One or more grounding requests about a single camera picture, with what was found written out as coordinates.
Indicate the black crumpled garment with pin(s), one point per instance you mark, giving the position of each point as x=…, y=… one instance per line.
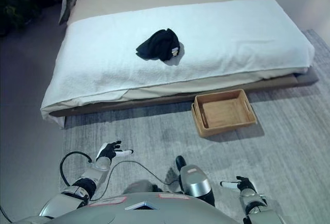
x=159, y=45

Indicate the silver robot leg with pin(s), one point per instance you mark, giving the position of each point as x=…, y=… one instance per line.
x=194, y=180

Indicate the dark green houseplant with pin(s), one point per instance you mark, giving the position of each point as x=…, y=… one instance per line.
x=15, y=5

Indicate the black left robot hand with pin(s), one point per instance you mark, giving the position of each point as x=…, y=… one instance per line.
x=109, y=151

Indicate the woven wicker basket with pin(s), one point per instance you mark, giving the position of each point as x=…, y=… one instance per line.
x=223, y=112

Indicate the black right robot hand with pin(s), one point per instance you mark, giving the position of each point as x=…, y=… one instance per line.
x=243, y=183

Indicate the brown bed frame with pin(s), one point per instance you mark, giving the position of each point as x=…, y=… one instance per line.
x=257, y=83

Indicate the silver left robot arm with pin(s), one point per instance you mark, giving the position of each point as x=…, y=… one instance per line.
x=77, y=185

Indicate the white bed blanket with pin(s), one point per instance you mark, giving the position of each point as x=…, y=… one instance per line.
x=165, y=51

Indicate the silver robot torso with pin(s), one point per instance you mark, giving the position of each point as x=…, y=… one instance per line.
x=159, y=209

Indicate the grey floor rug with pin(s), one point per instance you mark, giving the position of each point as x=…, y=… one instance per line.
x=232, y=144

